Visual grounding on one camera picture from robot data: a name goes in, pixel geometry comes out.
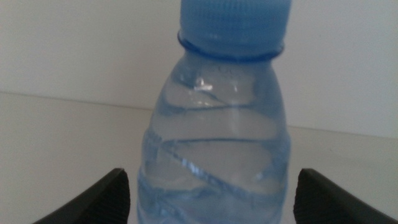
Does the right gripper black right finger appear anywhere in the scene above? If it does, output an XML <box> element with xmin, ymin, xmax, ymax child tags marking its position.
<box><xmin>293</xmin><ymin>168</ymin><xmax>398</xmax><ymax>224</ymax></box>

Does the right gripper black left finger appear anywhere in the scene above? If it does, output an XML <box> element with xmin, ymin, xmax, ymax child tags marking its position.
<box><xmin>32</xmin><ymin>167</ymin><xmax>131</xmax><ymax>224</ymax></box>

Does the clear water bottle blue cap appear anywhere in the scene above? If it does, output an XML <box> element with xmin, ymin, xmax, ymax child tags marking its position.
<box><xmin>136</xmin><ymin>0</ymin><xmax>293</xmax><ymax>224</ymax></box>

